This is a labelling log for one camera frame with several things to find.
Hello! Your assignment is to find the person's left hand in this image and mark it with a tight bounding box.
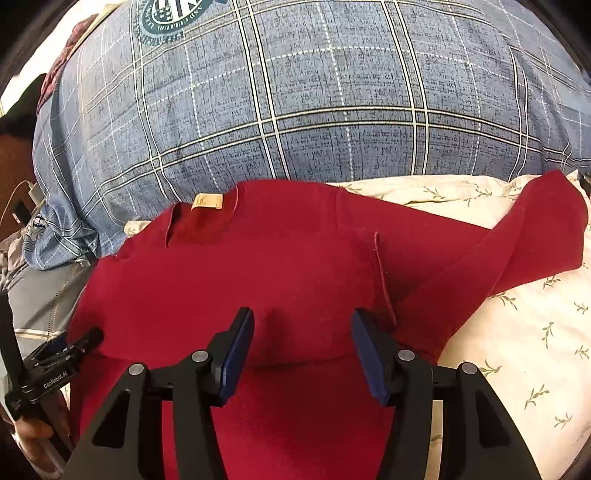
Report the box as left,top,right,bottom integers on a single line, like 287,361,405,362
0,388,72,472

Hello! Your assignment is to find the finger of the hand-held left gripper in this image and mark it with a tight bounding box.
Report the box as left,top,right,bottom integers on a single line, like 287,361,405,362
46,328,105,365

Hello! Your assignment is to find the cream leaf-print pillow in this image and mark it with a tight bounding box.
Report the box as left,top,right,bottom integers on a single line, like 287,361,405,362
124,168,591,480

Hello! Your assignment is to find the white charger cable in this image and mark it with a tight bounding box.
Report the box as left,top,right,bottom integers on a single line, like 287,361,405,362
0,182,33,224

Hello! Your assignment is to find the dark red cloth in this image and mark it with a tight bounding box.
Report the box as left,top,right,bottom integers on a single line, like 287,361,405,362
36,14,100,108

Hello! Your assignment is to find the blue plaid pillow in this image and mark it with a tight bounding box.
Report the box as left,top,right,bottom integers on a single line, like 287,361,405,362
23,0,591,271

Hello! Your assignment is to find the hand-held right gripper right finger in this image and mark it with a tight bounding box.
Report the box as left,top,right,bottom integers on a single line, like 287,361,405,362
351,309,543,480

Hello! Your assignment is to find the red sweater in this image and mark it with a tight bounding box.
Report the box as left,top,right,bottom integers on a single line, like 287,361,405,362
67,170,589,480

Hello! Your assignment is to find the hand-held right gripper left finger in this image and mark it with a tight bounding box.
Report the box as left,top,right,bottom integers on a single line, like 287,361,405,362
65,307,256,480

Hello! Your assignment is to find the brown wooden headboard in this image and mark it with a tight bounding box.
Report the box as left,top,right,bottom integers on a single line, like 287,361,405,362
0,131,38,236

